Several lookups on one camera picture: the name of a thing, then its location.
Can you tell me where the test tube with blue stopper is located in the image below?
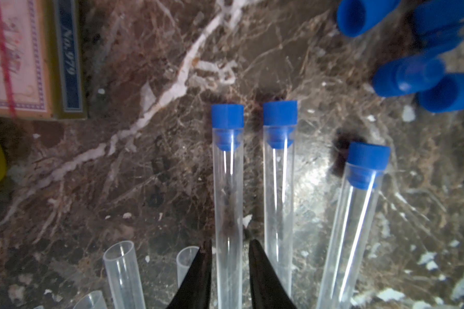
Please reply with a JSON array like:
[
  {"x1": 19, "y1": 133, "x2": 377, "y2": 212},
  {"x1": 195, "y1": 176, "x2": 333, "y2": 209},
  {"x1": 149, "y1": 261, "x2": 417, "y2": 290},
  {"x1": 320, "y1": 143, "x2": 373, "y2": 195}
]
[
  {"x1": 73, "y1": 290, "x2": 107, "y2": 309},
  {"x1": 317, "y1": 142, "x2": 391, "y2": 308},
  {"x1": 263, "y1": 100, "x2": 298, "y2": 296},
  {"x1": 176, "y1": 246, "x2": 200, "y2": 287},
  {"x1": 103, "y1": 240, "x2": 146, "y2": 308},
  {"x1": 211, "y1": 104, "x2": 244, "y2": 308}
]

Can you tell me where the blue stopper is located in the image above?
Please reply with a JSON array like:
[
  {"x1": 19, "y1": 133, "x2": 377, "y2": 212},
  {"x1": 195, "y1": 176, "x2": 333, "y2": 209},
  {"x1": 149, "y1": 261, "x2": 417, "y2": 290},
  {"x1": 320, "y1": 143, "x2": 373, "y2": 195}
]
[
  {"x1": 372, "y1": 55, "x2": 445, "y2": 97},
  {"x1": 417, "y1": 73, "x2": 464, "y2": 113},
  {"x1": 412, "y1": 0, "x2": 464, "y2": 55},
  {"x1": 336, "y1": 0, "x2": 400, "y2": 37}
]

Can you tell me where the playing card box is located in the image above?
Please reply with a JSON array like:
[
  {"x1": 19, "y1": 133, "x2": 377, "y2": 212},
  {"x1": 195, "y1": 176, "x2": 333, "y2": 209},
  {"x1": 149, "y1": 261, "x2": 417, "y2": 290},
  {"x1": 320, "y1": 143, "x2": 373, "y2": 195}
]
[{"x1": 0, "y1": 0, "x2": 88, "y2": 120}]

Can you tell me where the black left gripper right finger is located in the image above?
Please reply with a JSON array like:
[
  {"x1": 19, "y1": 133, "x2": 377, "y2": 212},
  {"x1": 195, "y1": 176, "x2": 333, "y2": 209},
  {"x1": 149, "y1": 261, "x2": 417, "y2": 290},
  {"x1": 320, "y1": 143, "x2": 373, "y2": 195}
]
[{"x1": 248, "y1": 239, "x2": 296, "y2": 309}]

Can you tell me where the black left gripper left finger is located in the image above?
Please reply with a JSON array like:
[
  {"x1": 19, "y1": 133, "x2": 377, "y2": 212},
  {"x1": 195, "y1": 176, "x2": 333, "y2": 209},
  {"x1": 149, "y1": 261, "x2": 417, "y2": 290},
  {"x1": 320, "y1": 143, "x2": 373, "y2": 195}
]
[{"x1": 167, "y1": 240, "x2": 213, "y2": 309}]

